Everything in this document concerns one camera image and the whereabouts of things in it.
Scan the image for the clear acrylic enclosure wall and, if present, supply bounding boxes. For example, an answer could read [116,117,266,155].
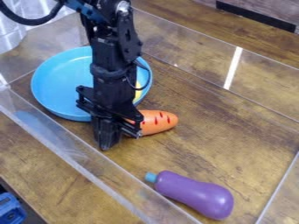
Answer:
[0,0,299,224]

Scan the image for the black bar in background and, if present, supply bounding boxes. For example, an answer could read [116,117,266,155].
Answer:
[216,0,296,33]

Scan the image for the purple toy eggplant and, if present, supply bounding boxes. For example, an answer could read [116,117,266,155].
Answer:
[144,171,233,220]

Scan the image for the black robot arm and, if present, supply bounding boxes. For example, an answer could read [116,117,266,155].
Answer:
[0,0,144,151]

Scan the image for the blue plastic plate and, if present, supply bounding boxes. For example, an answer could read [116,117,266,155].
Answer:
[31,45,153,123]

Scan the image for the white curtain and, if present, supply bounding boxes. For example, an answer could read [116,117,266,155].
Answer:
[0,0,75,54]

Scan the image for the blue object at corner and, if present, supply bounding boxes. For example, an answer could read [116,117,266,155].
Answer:
[0,192,27,224]

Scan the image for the yellow toy lemon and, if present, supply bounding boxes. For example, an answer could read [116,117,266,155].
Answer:
[133,90,143,104]

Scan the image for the orange toy carrot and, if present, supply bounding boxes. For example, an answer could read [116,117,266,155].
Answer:
[125,109,180,137]

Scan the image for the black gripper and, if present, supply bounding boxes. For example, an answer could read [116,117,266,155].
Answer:
[76,64,144,151]

